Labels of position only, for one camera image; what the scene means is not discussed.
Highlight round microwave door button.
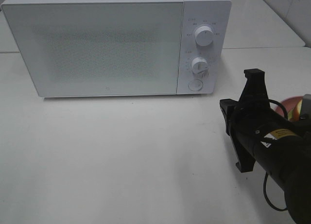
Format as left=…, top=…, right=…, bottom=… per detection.
left=188, top=79, right=203, bottom=91

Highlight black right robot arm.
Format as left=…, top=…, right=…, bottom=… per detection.
left=220, top=69, right=311, bottom=224

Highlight pink round plate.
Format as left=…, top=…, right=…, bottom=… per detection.
left=281, top=96, right=303, bottom=116

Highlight white microwave knob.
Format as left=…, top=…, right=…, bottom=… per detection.
left=194, top=25, right=213, bottom=47
left=191, top=57, right=209, bottom=75

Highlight white microwave oven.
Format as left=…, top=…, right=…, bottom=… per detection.
left=1, top=0, right=231, bottom=97

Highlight white lower microwave knob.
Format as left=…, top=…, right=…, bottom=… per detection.
left=191, top=57, right=209, bottom=75

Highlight white bread sandwich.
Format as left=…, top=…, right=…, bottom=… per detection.
left=288, top=99, right=302, bottom=122

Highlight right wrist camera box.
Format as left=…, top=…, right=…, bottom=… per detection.
left=299, top=94, right=311, bottom=120

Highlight white microwave door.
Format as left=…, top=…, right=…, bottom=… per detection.
left=3, top=2, right=183, bottom=97

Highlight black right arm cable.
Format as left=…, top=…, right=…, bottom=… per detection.
left=263, top=99, right=290, bottom=212

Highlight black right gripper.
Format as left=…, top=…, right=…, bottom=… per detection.
left=219, top=69, right=282, bottom=173

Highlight white upper microwave knob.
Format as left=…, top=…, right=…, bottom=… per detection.
left=194, top=25, right=213, bottom=47

